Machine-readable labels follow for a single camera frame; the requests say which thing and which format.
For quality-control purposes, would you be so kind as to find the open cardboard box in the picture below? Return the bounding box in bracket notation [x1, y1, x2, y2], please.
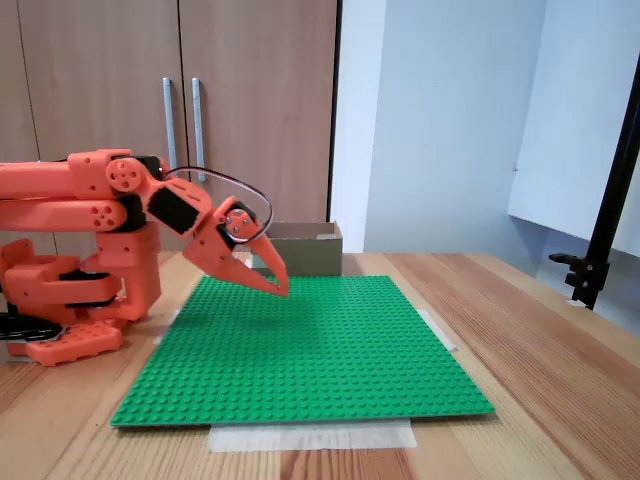
[249, 221, 345, 278]

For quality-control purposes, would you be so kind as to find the green lego baseplate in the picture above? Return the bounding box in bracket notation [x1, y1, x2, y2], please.
[109, 274, 497, 430]

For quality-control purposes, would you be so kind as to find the masking tape strip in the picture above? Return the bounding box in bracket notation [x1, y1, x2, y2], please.
[207, 418, 419, 453]
[152, 308, 182, 347]
[417, 308, 459, 353]

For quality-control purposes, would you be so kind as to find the brown wooden cabinet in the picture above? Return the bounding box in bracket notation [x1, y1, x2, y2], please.
[0, 0, 344, 256]

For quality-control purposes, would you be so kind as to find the black stand with clamp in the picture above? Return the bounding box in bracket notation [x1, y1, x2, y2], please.
[548, 67, 640, 312]

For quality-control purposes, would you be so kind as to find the thin gripper servo cable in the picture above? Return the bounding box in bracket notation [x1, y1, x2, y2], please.
[162, 166, 275, 246]

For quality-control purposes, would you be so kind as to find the metal cabinet door handle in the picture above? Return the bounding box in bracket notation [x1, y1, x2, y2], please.
[161, 77, 179, 172]
[191, 77, 208, 184]

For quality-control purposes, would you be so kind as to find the white wall panel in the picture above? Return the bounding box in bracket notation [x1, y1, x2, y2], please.
[507, 0, 640, 259]

